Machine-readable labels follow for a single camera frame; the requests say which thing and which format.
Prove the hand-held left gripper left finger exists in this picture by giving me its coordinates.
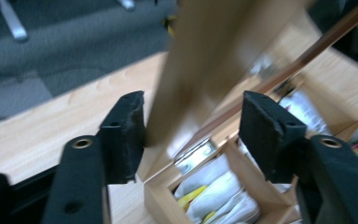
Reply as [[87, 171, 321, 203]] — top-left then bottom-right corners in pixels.
[[97, 91, 146, 185]]

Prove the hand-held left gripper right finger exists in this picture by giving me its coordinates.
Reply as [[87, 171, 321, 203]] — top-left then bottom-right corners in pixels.
[[238, 91, 309, 185]]

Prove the wooden tea box with lid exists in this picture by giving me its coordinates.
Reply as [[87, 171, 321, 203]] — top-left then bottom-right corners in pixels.
[[136, 0, 358, 224]]

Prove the white and purple tea packet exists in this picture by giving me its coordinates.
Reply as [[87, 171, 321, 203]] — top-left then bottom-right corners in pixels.
[[279, 90, 329, 135]]

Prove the white tea bag yellow tag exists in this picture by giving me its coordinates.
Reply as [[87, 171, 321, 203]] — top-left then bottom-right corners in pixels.
[[173, 153, 231, 201], [203, 189, 262, 224], [186, 170, 244, 222]]

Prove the silver foil tea packet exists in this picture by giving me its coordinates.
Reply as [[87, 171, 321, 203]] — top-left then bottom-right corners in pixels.
[[174, 139, 218, 175]]

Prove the grey metal stand leg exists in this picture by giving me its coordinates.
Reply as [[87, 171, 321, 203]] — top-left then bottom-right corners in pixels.
[[0, 0, 30, 43], [116, 0, 136, 11]]

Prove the yellow and black cable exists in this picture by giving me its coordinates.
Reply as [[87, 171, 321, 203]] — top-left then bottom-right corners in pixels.
[[161, 14, 179, 37]]

